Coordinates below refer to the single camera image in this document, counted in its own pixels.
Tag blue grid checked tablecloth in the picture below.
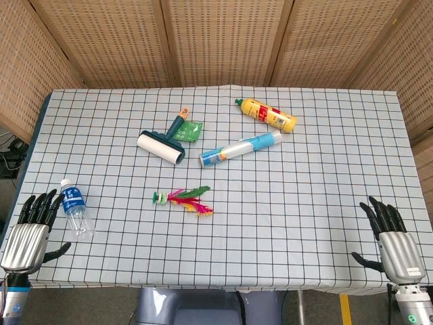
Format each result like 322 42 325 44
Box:
0 83 433 295

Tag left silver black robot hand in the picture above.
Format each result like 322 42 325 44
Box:
0 188 72 276

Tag black cables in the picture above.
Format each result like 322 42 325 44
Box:
0 130 30 182

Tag clear blue plastic roll tube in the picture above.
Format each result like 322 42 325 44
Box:
198 131 283 169

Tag clear water bottle blue label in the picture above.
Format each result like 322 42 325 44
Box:
60 178 95 242

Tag woven bamboo folding screen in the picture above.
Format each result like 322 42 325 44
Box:
0 0 433 217

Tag green paper packet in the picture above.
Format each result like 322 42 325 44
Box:
175 120 204 144

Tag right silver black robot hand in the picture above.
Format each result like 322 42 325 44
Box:
350 196 426 284

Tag yellow bottle green cap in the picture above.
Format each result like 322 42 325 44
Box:
234 97 298 134

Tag feather shuttlecock toy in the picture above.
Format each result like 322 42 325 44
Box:
152 185 214 217

